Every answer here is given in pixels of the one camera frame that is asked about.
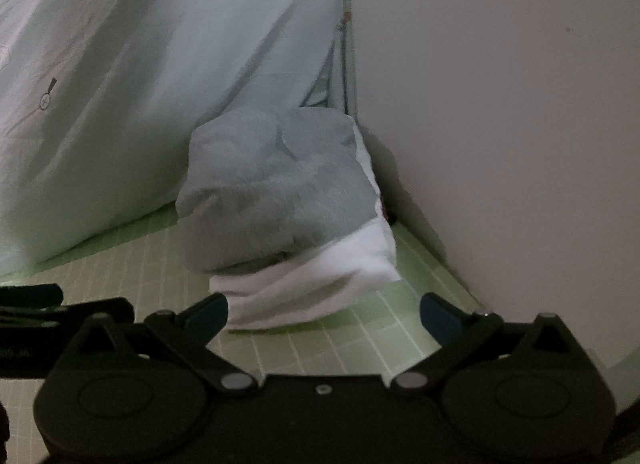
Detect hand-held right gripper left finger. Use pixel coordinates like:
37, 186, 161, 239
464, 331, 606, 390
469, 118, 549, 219
65, 293, 261, 392

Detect gray sweatpants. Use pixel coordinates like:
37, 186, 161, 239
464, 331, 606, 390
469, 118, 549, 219
176, 106, 383, 275

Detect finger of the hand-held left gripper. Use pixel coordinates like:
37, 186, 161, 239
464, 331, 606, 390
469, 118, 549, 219
0, 298, 136, 337
0, 284, 64, 310

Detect white folded garment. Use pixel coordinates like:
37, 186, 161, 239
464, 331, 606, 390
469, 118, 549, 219
209, 119, 403, 332

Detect pale printed bed sheet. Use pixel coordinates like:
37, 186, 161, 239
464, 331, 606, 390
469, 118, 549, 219
0, 0, 358, 277

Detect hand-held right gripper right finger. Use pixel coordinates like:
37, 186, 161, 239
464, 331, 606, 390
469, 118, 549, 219
390, 293, 583, 389

